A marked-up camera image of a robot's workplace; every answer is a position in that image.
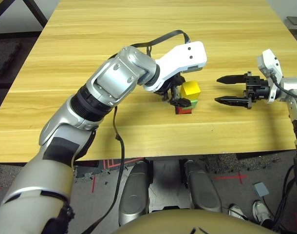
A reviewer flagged grey robot leg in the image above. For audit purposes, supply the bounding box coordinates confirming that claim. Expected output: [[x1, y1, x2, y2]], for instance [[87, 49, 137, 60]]
[[185, 160, 223, 214], [118, 160, 150, 226]]

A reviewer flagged black mat with red lines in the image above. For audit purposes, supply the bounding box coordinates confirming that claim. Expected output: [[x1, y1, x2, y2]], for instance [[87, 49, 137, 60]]
[[103, 157, 146, 169]]

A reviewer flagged yellow wooden block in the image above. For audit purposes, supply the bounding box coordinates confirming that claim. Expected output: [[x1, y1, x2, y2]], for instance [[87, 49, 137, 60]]
[[180, 80, 202, 101]]

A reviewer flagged black cable bundle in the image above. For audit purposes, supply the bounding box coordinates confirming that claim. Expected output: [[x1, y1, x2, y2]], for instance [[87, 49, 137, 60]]
[[272, 165, 297, 232]]

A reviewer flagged black side table frame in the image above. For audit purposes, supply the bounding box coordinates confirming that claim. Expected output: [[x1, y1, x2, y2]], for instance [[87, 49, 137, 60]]
[[0, 0, 48, 39]]

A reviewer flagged red wooden block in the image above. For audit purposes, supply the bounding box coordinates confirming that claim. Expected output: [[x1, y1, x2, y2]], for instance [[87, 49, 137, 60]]
[[175, 106, 193, 115]]

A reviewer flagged black floor stand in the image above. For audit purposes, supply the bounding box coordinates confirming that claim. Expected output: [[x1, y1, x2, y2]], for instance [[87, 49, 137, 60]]
[[286, 16, 297, 30]]

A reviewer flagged grey robot right leg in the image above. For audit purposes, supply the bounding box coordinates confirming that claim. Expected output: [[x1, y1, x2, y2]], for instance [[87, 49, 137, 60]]
[[185, 160, 223, 214]]

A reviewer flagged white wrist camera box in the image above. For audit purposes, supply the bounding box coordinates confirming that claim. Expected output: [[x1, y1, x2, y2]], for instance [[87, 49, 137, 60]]
[[257, 48, 284, 104], [143, 40, 208, 93]]

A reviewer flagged black floor mat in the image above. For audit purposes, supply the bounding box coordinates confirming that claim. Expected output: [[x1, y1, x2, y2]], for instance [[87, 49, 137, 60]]
[[0, 41, 22, 78]]

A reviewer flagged tan robot torso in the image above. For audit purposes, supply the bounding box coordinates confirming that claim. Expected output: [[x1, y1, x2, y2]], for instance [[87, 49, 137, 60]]
[[111, 209, 276, 234]]

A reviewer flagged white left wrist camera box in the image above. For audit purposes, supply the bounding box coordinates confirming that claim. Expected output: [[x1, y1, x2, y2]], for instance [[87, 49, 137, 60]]
[[143, 40, 208, 93]]

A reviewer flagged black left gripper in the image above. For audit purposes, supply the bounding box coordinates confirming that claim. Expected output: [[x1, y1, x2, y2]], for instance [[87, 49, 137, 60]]
[[158, 73, 191, 108]]

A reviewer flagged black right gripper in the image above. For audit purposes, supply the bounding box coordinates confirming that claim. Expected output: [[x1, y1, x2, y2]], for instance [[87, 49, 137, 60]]
[[214, 71, 271, 110]]

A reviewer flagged grey robot left leg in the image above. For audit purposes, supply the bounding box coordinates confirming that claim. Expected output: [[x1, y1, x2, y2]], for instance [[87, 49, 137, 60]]
[[118, 160, 150, 226]]

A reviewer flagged grey floor pedal box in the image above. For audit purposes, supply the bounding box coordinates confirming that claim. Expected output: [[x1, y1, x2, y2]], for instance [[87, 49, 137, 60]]
[[253, 181, 270, 197]]

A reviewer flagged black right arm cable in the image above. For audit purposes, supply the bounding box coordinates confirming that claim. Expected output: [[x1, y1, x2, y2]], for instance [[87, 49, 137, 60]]
[[271, 73, 297, 102]]

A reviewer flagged white sneaker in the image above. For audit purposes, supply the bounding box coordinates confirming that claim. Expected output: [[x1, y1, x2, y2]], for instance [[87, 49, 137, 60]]
[[252, 200, 273, 226], [228, 204, 249, 221]]

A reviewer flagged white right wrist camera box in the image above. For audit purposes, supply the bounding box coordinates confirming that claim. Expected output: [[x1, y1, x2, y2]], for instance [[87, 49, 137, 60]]
[[257, 48, 284, 104]]

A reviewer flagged speckled dark floor mat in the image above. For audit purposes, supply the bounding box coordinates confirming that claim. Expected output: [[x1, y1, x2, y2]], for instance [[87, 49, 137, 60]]
[[204, 153, 283, 174]]

